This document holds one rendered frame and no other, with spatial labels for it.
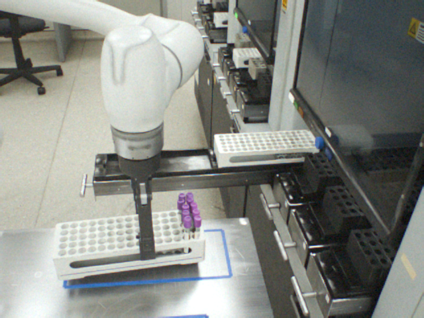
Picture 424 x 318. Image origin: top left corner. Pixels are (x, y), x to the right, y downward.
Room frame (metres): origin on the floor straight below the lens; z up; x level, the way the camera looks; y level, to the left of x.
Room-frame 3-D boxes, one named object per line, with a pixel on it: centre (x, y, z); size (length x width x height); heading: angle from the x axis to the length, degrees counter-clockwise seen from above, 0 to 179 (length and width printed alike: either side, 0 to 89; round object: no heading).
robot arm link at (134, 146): (0.64, 0.13, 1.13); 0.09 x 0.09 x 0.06
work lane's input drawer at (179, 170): (1.04, 0.02, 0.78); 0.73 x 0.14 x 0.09; 100
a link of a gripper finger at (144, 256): (0.59, 0.12, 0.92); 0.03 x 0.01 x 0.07; 103
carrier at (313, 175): (0.94, -0.27, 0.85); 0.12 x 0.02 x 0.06; 10
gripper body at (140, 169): (0.64, 0.13, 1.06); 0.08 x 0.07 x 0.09; 13
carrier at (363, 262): (0.64, -0.33, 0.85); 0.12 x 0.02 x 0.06; 9
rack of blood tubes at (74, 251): (0.63, 0.16, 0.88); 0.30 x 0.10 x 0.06; 103
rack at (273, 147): (1.07, -0.16, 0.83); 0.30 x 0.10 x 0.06; 100
